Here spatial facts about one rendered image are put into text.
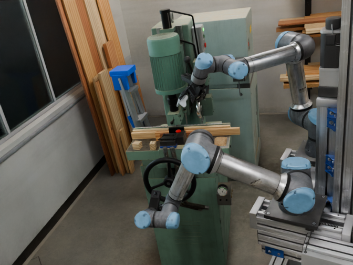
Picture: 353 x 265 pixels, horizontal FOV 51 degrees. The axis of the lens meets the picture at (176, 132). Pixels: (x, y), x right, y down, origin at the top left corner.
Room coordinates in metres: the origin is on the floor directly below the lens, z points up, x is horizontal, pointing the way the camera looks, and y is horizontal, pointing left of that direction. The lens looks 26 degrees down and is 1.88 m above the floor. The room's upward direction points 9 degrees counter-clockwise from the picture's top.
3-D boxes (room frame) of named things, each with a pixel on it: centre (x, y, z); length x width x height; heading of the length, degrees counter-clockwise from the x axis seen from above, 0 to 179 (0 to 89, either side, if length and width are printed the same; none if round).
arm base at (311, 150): (1.70, -0.75, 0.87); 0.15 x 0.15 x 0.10
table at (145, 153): (1.88, 0.01, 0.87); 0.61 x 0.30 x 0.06; 75
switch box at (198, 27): (2.26, -0.23, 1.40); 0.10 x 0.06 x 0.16; 165
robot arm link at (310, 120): (1.71, -0.75, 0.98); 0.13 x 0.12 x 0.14; 17
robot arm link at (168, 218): (1.34, 0.10, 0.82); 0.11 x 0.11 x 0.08; 73
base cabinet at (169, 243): (2.10, -0.04, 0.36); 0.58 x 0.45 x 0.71; 165
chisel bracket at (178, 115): (2.01, -0.02, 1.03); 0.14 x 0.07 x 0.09; 165
